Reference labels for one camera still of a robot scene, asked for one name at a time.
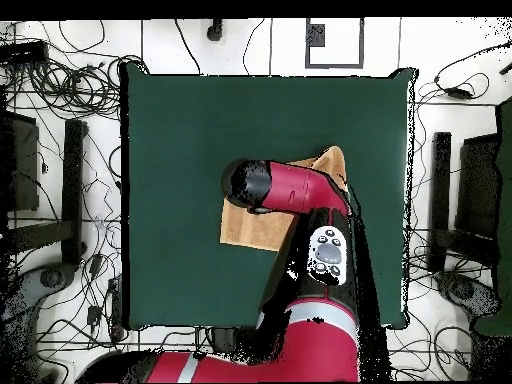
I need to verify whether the orange terry towel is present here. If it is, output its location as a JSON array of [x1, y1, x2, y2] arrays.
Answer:
[[219, 145, 348, 253]]

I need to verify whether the dark green table cloth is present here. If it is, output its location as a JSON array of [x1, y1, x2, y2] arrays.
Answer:
[[119, 61, 419, 331]]

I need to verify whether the narrow black power strip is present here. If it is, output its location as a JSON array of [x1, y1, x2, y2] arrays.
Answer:
[[108, 275, 125, 343]]

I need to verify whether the small black floor object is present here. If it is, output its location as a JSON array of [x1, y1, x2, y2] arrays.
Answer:
[[206, 18, 224, 42]]

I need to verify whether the black upright bar stand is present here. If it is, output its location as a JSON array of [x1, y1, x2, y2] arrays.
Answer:
[[60, 118, 88, 266], [427, 131, 452, 273]]

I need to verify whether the grey office chair base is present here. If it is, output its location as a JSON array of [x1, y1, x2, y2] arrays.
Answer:
[[433, 270, 501, 321], [0, 261, 79, 383]]

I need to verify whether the black cross beam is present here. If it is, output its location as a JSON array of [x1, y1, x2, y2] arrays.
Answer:
[[5, 219, 77, 253]]

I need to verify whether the black box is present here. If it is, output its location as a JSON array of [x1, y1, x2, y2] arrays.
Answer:
[[454, 133, 502, 241], [0, 110, 40, 212]]

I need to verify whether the dark green curtain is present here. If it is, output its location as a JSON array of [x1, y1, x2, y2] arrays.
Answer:
[[475, 95, 512, 337]]

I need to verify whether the long black power strip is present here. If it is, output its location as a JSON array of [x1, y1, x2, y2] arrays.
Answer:
[[0, 39, 50, 65]]

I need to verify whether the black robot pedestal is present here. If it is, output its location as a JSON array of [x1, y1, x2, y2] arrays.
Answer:
[[209, 327, 241, 354]]

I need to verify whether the thin black floor cable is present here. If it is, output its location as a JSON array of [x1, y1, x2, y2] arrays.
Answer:
[[174, 18, 202, 76], [242, 18, 266, 76]]

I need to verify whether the grey square floor frame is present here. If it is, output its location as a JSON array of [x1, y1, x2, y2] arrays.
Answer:
[[304, 17, 366, 70]]

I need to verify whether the tangle of black cables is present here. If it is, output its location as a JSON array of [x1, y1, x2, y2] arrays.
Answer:
[[7, 19, 151, 121]]

